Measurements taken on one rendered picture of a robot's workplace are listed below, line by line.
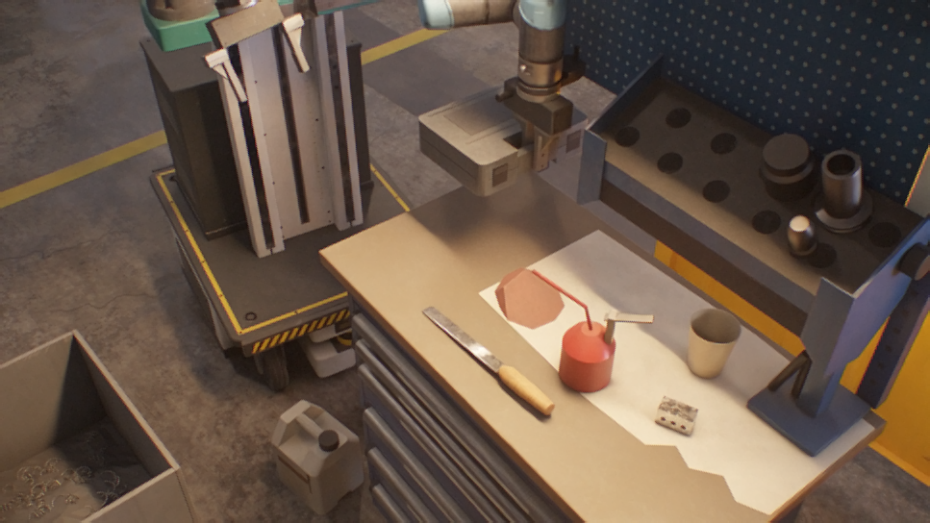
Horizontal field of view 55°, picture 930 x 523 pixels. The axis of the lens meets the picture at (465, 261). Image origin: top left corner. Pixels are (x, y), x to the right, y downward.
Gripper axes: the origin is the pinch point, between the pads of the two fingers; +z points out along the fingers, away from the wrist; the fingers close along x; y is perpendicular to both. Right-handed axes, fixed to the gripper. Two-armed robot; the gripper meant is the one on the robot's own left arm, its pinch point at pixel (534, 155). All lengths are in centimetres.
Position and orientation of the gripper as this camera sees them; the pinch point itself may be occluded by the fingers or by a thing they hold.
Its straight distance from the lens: 162.9
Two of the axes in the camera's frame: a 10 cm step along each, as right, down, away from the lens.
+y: -7.9, 4.0, -4.6
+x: 6.1, 5.2, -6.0
